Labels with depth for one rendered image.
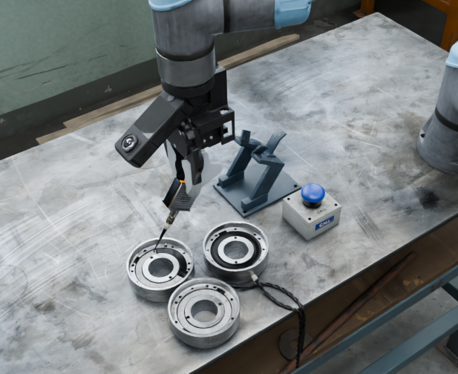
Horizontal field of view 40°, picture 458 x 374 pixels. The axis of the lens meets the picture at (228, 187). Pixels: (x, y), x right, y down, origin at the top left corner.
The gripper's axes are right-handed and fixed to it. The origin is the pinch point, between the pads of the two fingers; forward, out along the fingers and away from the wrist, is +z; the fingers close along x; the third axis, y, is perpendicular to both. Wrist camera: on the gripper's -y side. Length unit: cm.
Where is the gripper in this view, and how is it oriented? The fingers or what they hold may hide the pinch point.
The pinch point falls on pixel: (184, 188)
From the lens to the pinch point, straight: 96.8
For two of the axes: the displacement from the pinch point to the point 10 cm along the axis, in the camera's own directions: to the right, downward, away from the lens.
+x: -5.6, -5.6, 6.0
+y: 8.3, -4.1, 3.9
